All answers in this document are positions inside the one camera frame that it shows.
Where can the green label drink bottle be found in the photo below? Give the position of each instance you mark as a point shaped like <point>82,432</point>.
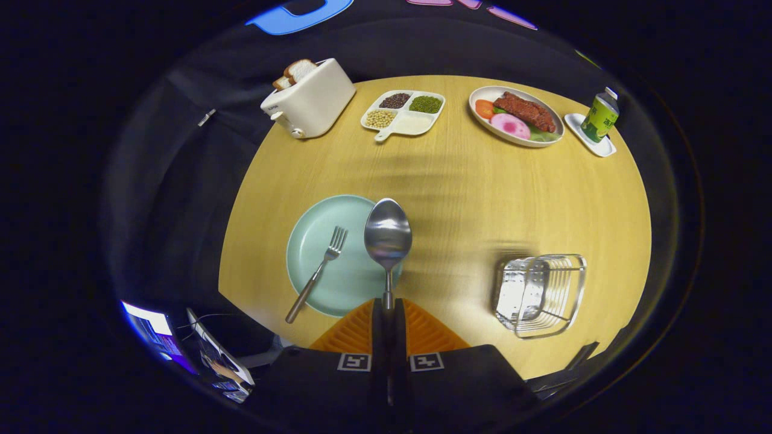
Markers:
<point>600,117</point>

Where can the pink round slice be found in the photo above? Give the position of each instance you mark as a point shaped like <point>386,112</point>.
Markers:
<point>510,125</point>

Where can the silver cloth clip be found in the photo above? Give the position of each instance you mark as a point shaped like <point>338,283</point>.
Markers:
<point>207,116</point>

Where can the pile of dark beans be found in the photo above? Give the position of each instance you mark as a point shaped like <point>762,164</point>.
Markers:
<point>395,100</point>

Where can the white toaster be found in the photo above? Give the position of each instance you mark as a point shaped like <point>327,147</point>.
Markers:
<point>319,99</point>

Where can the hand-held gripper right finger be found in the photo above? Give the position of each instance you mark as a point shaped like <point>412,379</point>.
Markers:
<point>399,331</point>

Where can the metal spoon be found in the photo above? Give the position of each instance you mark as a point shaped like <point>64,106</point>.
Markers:
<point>388,235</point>

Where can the pile of green beans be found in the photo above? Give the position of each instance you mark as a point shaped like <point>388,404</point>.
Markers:
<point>426,104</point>

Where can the metal fork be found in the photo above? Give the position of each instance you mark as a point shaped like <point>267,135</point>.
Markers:
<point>313,278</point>

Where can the orange tomato slice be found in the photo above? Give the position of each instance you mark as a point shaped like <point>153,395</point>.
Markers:
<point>484,109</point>

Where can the small white coaster tray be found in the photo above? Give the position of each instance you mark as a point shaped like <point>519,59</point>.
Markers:
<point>576,126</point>

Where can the white oval food plate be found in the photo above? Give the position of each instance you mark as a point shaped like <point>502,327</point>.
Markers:
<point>512,140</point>

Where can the green lettuce leaf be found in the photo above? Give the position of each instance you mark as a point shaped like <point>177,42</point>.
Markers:
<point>544,136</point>

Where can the brown meat slab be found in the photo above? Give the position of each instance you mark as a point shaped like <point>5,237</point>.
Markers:
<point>525,111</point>

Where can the white divided tray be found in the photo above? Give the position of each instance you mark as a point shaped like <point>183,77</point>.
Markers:
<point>413,123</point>

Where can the pile of yellow soybeans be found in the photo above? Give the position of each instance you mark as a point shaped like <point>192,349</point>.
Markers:
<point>380,118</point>

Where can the computer monitor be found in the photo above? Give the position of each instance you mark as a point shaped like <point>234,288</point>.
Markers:
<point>154,325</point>

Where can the open laptop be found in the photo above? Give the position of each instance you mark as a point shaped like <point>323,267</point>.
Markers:
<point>220,361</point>

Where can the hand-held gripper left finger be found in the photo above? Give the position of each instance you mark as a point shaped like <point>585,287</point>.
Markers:
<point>380,331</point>

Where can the large bread slice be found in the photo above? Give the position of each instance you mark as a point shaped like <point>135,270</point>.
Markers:
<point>300,70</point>

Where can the pale green round plate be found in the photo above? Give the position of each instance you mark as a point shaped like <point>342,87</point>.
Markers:
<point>344,283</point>

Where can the small bread slice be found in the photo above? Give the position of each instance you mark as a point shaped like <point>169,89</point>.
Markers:
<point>281,83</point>

